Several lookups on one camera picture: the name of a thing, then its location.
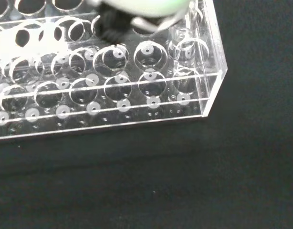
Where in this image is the black bench cloth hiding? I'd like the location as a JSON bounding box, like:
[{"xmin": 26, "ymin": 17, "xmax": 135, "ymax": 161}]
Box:
[{"xmin": 0, "ymin": 0, "xmax": 293, "ymax": 229}]

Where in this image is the clear acrylic test tube rack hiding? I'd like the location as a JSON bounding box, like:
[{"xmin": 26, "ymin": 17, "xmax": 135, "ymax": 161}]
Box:
[{"xmin": 0, "ymin": 0, "xmax": 229, "ymax": 142}]

